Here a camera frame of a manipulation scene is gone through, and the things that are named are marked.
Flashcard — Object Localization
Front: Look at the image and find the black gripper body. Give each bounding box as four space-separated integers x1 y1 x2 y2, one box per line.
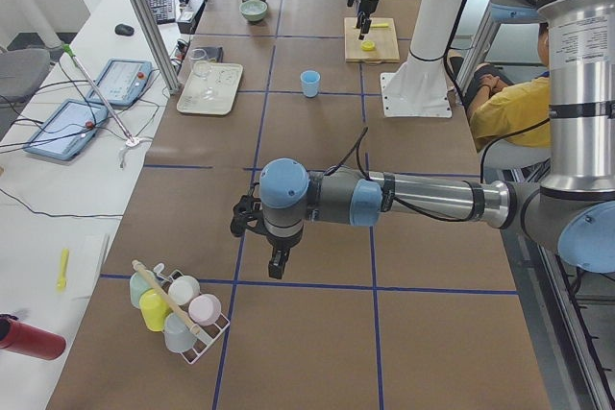
357 0 376 20
266 229 303 256

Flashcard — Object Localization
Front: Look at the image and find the yellow lemon slice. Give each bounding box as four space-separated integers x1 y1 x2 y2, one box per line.
361 40 376 51

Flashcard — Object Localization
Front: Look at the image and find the light blue cup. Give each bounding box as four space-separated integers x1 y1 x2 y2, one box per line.
300 70 321 98

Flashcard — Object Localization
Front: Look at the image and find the pink cup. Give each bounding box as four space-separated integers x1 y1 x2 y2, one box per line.
188 294 222 326

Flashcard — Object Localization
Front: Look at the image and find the white cup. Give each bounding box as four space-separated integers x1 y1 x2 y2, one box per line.
168 276 200 306

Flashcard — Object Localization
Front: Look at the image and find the grey blue cup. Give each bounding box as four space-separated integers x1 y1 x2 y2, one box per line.
163 313 196 353

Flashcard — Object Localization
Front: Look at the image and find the yellow cup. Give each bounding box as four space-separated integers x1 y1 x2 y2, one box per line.
138 289 172 332

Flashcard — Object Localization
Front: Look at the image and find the mint green cup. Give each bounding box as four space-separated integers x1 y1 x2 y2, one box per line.
129 272 151 309

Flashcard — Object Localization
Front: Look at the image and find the bamboo cutting board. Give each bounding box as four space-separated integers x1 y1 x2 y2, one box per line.
344 17 400 63

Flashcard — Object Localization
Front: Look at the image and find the green bowl of ice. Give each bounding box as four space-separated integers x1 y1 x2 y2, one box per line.
239 0 268 23

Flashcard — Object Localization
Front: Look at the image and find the cream bear tray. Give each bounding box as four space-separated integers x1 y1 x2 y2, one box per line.
177 63 243 116

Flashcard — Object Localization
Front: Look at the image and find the clear wine glass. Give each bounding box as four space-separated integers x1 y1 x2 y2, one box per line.
188 48 215 100

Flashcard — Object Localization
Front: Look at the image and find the person in yellow shirt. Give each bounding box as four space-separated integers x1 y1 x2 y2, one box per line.
446 25 553 152

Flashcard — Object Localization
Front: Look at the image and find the green tipped metal rod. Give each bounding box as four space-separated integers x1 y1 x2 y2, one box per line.
62 44 140 148

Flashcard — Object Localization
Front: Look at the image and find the black keyboard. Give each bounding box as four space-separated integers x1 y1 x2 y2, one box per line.
147 0 176 24

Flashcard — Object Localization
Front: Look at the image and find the yellow plastic spoon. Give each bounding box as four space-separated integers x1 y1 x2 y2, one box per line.
56 249 70 292

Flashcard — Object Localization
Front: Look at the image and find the far blue teach pendant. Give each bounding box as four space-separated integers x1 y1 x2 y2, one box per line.
94 59 153 108

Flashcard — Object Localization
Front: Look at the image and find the blue teach pendant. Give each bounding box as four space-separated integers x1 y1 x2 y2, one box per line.
94 59 153 108
24 99 109 161

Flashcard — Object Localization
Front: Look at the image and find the black computer mouse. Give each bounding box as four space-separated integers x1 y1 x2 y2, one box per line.
114 24 135 36

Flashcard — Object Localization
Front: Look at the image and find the near blue teach pendant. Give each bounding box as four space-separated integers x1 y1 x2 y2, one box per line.
24 99 109 161

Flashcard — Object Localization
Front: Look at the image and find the red water bottle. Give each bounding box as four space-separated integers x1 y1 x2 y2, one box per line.
1 315 66 360

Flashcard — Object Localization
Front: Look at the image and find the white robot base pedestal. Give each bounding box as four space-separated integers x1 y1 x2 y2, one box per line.
381 0 463 118

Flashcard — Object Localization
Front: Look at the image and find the white wire cup rack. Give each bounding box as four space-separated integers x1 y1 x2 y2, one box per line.
154 263 230 364

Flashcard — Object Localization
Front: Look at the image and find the aluminium frame post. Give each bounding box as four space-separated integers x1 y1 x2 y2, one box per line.
130 0 181 95

